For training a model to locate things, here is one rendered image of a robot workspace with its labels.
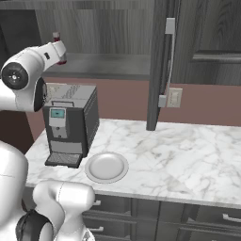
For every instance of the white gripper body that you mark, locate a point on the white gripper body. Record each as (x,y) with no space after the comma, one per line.
(59,51)

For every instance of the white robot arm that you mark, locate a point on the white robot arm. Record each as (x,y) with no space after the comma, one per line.
(22,91)

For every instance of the red condiment bottle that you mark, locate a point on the red condiment bottle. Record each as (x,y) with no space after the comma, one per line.
(56,38)

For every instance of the grey round plate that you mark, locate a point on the grey round plate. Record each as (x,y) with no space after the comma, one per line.
(106,167)

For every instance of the dark cupboard door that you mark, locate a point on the dark cupboard door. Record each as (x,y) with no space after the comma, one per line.
(19,29)

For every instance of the dark grey coffee machine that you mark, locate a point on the dark grey coffee machine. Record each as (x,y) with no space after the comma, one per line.
(73,125)

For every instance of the grey open cupboard door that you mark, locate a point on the grey open cupboard door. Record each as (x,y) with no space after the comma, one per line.
(158,62)

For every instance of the grey closed cupboard door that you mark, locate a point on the grey closed cupboard door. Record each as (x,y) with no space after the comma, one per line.
(210,31)

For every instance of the grey drawer front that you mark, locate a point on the grey drawer front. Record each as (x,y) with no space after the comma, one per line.
(113,205)
(207,216)
(207,235)
(116,230)

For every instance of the grey base cupboard door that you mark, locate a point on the grey base cupboard door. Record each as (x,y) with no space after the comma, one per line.
(146,219)

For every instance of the grey open wall cupboard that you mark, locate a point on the grey open wall cupboard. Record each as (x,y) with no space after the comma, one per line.
(103,34)

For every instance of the beige wall socket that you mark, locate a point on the beige wall socket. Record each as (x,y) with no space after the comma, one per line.
(176,98)

